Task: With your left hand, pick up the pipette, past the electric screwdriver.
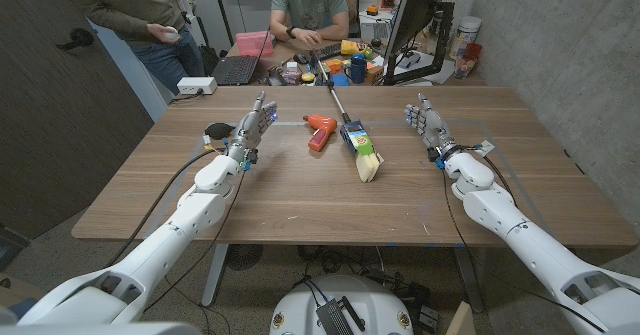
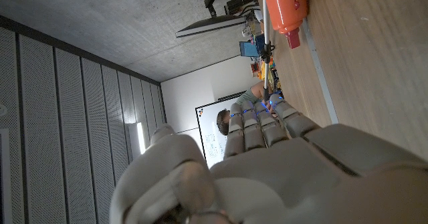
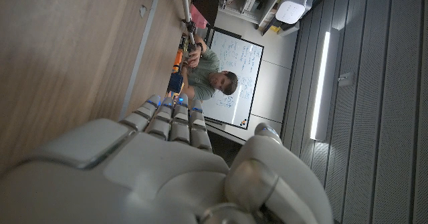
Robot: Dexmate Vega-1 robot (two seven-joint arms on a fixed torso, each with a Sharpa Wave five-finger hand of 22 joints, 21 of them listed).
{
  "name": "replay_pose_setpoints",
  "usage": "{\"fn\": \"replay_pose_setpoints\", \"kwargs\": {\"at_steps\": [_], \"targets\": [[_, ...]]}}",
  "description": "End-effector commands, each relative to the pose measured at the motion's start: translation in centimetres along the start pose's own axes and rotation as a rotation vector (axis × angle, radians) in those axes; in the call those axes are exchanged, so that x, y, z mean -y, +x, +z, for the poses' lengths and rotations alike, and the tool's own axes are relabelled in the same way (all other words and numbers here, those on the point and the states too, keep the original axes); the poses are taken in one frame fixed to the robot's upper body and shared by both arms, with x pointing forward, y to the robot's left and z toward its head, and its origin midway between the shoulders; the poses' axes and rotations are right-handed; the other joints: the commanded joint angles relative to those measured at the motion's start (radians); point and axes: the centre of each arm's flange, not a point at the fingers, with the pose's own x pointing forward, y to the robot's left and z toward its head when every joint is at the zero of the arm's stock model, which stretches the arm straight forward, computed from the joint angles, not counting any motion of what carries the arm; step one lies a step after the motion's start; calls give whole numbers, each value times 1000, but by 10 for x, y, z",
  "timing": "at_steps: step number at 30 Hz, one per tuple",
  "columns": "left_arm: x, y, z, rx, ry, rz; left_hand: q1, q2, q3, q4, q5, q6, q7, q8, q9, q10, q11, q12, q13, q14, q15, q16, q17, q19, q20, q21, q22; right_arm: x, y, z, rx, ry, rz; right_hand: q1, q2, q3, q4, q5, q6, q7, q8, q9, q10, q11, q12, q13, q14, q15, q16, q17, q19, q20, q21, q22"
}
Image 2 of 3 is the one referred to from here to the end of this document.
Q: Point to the whiteboard with black frame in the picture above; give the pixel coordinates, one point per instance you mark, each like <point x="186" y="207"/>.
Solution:
<point x="209" y="133"/>

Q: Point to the black computer monitor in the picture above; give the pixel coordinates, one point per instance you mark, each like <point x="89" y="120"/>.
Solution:
<point x="210" y="25"/>

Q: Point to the seated person green shirt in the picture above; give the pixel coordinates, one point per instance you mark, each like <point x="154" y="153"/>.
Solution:
<point x="249" y="97"/>

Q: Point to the grey tape strip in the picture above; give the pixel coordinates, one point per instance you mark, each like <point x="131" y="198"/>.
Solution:
<point x="319" y="70"/>

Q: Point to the light blue box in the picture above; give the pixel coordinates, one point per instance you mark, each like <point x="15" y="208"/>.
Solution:
<point x="248" y="49"/>

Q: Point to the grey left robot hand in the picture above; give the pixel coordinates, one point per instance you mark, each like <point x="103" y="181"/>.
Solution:
<point x="284" y="177"/>

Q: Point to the orange electric screwdriver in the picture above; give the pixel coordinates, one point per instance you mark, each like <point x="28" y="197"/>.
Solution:
<point x="287" y="6"/>

